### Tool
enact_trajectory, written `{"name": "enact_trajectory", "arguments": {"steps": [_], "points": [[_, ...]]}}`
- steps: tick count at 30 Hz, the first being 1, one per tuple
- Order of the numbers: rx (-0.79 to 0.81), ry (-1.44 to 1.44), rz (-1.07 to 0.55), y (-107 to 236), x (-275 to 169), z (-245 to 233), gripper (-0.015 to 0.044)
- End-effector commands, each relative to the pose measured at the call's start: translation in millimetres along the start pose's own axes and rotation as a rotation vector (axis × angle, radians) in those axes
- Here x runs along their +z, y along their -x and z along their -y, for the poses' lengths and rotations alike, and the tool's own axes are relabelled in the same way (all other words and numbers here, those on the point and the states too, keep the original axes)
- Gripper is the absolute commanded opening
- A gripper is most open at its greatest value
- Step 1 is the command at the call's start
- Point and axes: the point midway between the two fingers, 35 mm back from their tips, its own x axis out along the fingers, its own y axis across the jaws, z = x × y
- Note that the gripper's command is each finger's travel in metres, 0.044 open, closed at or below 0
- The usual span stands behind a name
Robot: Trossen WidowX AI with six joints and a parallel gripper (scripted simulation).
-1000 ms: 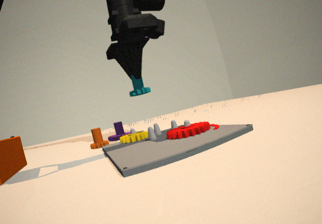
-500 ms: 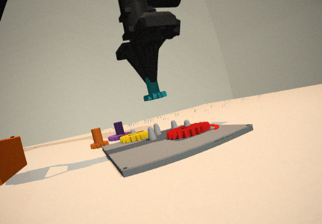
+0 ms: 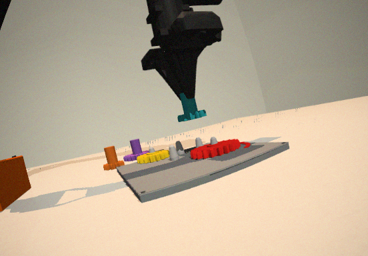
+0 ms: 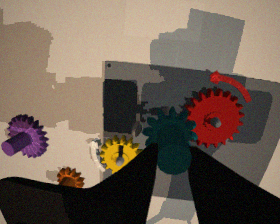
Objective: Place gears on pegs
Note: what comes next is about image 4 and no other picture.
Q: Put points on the purple gear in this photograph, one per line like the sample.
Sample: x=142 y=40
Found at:
x=26 y=137

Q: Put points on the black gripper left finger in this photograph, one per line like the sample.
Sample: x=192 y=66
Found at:
x=123 y=198

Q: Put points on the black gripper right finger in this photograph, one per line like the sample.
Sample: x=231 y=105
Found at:
x=223 y=197

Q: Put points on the yellow gear with black stripe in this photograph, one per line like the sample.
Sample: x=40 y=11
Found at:
x=118 y=148

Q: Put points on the red gear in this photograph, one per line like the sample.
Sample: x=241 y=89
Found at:
x=210 y=106

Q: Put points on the grey board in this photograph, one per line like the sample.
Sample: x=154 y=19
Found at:
x=134 y=91

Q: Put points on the brown gear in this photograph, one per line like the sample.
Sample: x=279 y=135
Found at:
x=70 y=178

